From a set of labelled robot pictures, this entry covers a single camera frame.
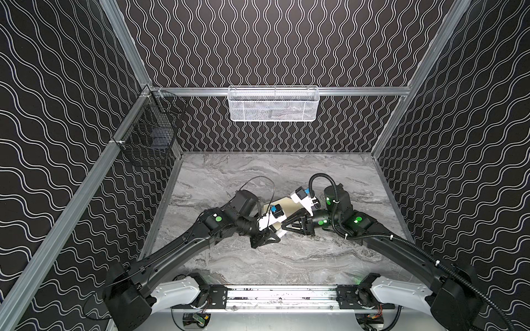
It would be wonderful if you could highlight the white wire mesh basket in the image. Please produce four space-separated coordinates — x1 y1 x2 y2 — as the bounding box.
227 86 320 122

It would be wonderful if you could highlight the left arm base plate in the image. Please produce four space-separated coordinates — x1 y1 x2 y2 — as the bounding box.
198 285 229 310

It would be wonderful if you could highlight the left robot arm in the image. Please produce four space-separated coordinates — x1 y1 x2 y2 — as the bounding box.
102 190 280 330

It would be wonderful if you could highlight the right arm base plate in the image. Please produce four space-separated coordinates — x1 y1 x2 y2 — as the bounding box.
335 285 373 310

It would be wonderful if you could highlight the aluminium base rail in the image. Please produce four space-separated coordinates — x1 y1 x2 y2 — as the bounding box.
172 285 395 313

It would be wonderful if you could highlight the black wire basket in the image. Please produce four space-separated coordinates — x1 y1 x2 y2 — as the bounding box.
118 90 189 169

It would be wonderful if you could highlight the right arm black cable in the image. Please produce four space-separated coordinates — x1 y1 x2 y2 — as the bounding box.
308 172 516 331

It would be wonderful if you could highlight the cream envelope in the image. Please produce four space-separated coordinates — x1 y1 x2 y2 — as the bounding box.
264 197 303 229

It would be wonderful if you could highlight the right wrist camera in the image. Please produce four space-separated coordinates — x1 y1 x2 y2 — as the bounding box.
290 187 320 216

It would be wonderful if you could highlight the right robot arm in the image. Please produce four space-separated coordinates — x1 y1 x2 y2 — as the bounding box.
282 185 484 330

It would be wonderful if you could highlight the white glue stick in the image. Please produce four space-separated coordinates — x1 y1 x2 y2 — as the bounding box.
275 228 287 238

